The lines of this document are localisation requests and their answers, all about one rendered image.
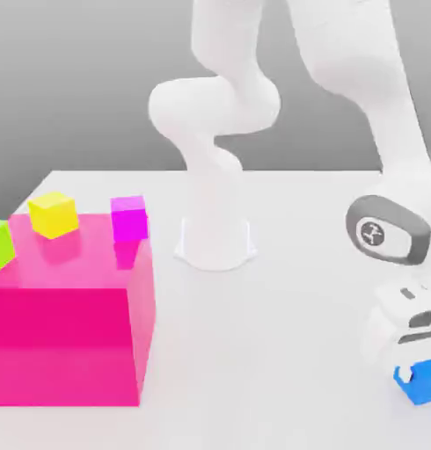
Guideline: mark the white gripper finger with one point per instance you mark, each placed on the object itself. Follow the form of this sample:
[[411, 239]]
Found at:
[[405, 374]]

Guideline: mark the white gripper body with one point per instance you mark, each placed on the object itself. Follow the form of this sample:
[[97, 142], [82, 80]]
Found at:
[[388, 337]]

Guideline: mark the small blue cube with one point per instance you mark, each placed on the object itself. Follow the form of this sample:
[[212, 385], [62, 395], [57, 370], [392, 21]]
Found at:
[[426, 383]]

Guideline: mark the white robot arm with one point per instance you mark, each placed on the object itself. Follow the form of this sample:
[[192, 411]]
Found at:
[[215, 102]]

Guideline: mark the small magenta cube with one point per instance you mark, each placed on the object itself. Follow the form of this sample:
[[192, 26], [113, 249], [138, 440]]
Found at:
[[129, 223]]

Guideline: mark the small yellow cube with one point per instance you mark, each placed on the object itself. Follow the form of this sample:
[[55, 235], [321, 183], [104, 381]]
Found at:
[[53, 218]]

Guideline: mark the small green cube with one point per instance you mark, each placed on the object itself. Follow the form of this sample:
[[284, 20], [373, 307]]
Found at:
[[0, 246]]

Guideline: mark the large pink box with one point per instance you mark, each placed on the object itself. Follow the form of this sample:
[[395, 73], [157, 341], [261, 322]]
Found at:
[[60, 337]]

